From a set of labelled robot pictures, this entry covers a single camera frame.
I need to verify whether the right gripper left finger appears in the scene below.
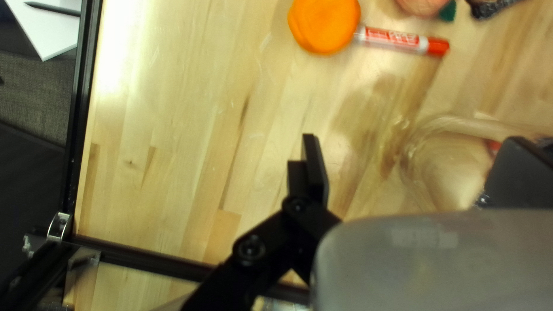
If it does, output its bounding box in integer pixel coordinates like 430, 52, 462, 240
181, 134, 343, 311

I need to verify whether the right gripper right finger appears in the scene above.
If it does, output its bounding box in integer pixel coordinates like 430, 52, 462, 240
477, 136, 553, 210

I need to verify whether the green trash piece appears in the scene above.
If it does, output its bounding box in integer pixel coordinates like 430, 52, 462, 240
438, 0, 457, 22

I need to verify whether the orange round toy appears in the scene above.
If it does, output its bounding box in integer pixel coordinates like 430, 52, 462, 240
287, 0, 362, 56

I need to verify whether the clear trash bin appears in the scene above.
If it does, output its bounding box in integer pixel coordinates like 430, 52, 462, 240
399, 110, 536, 212

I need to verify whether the peach round trash piece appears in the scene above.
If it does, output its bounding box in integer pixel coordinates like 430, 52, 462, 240
395, 0, 450, 19

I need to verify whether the black snack wrapper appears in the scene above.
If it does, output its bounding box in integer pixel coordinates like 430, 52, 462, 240
466, 0, 525, 20

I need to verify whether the red marker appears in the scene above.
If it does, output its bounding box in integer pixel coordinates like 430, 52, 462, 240
353, 25, 451, 58

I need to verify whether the black frame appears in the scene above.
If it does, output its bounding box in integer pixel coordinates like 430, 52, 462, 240
0, 0, 312, 311

